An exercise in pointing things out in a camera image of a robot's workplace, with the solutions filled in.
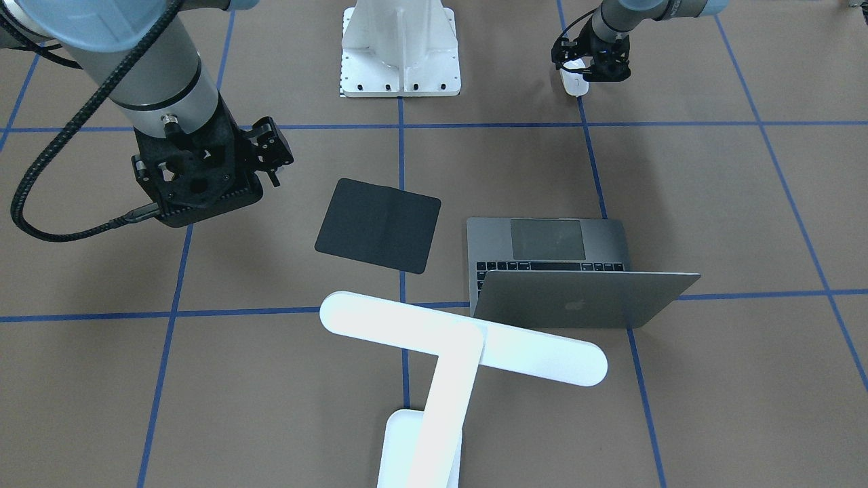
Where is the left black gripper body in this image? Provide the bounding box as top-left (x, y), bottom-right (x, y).
top-left (571, 30), bottom-right (630, 71)

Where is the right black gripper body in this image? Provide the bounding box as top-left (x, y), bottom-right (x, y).
top-left (133, 99), bottom-right (264, 184)

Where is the white computer mouse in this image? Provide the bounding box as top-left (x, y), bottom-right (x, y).
top-left (559, 58), bottom-right (589, 97)

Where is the black mouse pad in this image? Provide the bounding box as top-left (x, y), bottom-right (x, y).
top-left (314, 178), bottom-right (442, 275)

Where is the silver grey laptop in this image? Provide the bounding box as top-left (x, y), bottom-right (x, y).
top-left (466, 217), bottom-right (700, 329)

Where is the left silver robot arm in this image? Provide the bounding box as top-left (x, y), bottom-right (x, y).
top-left (551, 1), bottom-right (729, 83)

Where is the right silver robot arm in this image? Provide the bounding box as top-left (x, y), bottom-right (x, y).
top-left (2, 1), bottom-right (294, 199)

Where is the white desk lamp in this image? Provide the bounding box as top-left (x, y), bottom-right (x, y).
top-left (319, 291), bottom-right (608, 487)

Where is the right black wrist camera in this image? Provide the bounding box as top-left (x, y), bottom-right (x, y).
top-left (132, 149), bottom-right (263, 228)

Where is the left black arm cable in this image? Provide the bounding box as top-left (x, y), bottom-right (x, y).
top-left (557, 7), bottom-right (600, 48)

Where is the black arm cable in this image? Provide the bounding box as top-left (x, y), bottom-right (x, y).
top-left (557, 7), bottom-right (600, 48)
top-left (9, 0), bottom-right (184, 243)

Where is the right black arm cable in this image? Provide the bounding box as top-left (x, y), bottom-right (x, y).
top-left (9, 0), bottom-right (184, 243)

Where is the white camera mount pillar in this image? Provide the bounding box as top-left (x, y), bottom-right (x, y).
top-left (339, 1), bottom-right (462, 97)

